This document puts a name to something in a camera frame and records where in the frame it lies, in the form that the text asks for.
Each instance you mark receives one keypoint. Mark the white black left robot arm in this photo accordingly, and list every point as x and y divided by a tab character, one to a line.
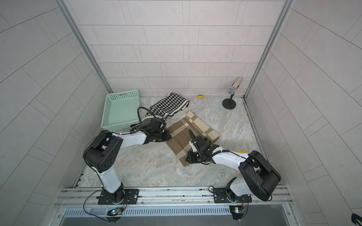
101	153

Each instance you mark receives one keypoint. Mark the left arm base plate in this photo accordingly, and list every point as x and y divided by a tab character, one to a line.
121	196

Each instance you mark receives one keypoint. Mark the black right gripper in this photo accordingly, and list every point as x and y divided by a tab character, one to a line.
191	159

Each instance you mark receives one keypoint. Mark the mint green plastic basket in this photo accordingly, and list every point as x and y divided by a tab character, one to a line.
120	110

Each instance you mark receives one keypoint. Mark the beige plaid scarf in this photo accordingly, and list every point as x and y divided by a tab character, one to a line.
179	143

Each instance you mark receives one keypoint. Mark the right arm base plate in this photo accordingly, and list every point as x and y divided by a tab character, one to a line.
223	195

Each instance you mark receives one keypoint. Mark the left green circuit board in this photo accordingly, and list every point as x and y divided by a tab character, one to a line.
115	212

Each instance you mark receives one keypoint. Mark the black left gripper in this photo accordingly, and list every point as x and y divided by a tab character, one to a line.
166	138

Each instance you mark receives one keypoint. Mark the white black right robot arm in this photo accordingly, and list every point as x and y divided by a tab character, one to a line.
259	177

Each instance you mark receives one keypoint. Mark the green circuit board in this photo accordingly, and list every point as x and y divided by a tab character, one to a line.
237	212
115	212

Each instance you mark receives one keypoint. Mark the right green circuit board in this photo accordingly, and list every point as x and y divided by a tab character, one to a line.
237	212

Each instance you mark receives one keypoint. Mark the black white houndstooth scarf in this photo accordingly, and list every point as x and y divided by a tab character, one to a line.
166	107

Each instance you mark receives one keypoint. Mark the aluminium mounting rail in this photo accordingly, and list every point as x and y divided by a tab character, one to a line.
160	196

